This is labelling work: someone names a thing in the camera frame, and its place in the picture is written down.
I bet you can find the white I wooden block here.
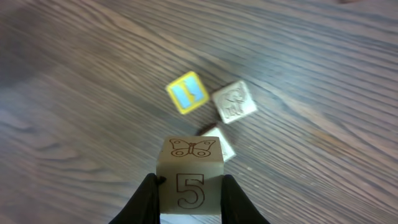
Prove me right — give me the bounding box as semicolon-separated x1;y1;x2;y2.
211;80;257;124

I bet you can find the red-top C wooden block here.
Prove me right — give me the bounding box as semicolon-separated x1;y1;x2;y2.
156;136;224;215

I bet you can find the blue B wooden block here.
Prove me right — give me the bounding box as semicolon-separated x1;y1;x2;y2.
197;123;236;162

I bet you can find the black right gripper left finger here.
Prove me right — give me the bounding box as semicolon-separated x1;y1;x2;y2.
109;173;160;224

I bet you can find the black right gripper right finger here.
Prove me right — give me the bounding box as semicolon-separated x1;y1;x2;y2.
221;174;270;224

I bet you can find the yellow-top bone wooden block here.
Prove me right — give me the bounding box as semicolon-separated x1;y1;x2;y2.
165;71;210;114

